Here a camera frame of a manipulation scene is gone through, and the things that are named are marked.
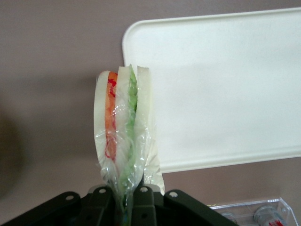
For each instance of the plastic triangle sandwich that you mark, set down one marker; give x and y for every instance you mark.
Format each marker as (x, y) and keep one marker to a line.
(122, 113)

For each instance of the red cola bottle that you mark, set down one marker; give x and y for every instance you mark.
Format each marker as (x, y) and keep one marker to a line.
(270, 217)

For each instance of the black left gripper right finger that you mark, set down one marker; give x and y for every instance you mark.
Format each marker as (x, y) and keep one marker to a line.
(150, 207)

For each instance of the clear acrylic bottle rack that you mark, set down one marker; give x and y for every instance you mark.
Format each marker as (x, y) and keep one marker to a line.
(247, 207)

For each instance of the cream plastic serving tray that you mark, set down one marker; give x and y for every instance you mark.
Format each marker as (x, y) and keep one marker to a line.
(223, 94)

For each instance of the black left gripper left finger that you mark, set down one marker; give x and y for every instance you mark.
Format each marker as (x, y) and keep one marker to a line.
(94, 209)

